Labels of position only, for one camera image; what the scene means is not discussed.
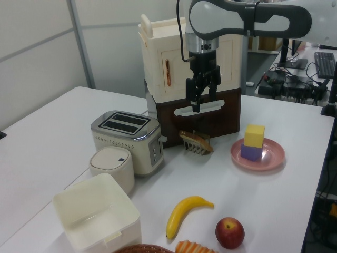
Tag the black monitor stand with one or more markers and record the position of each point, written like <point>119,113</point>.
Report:
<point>287,56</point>

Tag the small white lidded bin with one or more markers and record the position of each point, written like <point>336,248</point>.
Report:
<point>113,168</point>

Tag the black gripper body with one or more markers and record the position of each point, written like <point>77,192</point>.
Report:
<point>204,60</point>

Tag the pink plate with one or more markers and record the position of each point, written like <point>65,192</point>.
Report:
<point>272,155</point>

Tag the yellow cube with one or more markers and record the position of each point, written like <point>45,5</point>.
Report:
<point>254,135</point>

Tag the yellow banana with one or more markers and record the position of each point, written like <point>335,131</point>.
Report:
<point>181,213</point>

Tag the orange striped bread roll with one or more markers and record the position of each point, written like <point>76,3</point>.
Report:
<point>193,247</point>

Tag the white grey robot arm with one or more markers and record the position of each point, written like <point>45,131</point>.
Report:
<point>263,18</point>

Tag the cream toy cabinet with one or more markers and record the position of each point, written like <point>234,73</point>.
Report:
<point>158,68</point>

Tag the cream silver toaster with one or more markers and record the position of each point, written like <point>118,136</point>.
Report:
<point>126,142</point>

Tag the grey metal post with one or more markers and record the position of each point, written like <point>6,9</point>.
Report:
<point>244,66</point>

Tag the white open plastic box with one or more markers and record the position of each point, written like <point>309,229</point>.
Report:
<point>97,213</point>

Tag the cream cutting board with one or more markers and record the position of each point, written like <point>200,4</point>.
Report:
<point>146,25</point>

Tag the purple cube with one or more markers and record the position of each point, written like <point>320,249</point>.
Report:
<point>250,153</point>

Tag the brown drawer unit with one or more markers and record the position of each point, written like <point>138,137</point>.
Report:
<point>223,118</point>

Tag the brown wicker basket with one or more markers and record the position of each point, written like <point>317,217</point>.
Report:
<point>142,249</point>

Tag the red apple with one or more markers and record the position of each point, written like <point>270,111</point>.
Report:
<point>229,233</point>

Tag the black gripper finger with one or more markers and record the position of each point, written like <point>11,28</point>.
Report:
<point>213,84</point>
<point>196,95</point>

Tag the black keyboard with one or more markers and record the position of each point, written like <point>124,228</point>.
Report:
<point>325,64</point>

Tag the black object at table edge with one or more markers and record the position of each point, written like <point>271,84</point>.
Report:
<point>2,135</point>

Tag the metal toast rack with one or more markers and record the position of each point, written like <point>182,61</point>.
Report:
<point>196,149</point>

